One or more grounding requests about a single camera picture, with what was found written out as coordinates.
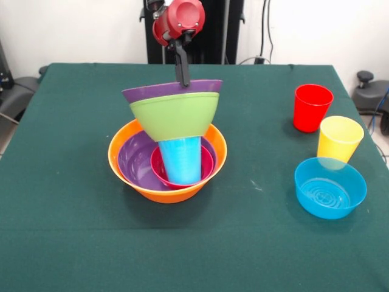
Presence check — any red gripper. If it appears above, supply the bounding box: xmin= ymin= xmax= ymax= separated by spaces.
xmin=152 ymin=0 xmax=206 ymax=88

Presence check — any purple plastic bowl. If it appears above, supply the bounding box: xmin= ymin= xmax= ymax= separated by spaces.
xmin=117 ymin=130 xmax=218 ymax=188
xmin=121 ymin=79 xmax=224 ymax=104

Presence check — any green plastic bowl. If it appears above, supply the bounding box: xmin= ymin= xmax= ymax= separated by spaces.
xmin=129 ymin=92 xmax=220 ymax=143

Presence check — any blue plastic cup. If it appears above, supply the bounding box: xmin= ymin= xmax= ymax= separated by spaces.
xmin=158 ymin=136 xmax=202 ymax=186

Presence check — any pink plastic bowl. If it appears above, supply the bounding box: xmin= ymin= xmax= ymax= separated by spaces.
xmin=150 ymin=145 xmax=215 ymax=191

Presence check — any red plastic cup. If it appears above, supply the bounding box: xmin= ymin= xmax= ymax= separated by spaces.
xmin=293 ymin=84 xmax=334 ymax=133

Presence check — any large orange plastic bowl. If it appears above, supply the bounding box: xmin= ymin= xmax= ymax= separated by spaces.
xmin=107 ymin=118 xmax=228 ymax=204

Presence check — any black padded chair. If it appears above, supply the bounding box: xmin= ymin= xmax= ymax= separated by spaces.
xmin=0 ymin=75 xmax=40 ymax=122

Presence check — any yellow plastic cup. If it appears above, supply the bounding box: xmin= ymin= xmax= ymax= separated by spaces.
xmin=317 ymin=116 xmax=365 ymax=164

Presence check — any dark green tablecloth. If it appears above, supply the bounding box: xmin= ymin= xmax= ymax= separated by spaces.
xmin=0 ymin=62 xmax=389 ymax=292

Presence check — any blue plastic bowl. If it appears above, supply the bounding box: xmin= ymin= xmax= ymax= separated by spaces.
xmin=294 ymin=156 xmax=368 ymax=220

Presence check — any black hanging cable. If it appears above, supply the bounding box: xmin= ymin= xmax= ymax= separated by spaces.
xmin=239 ymin=0 xmax=274 ymax=65

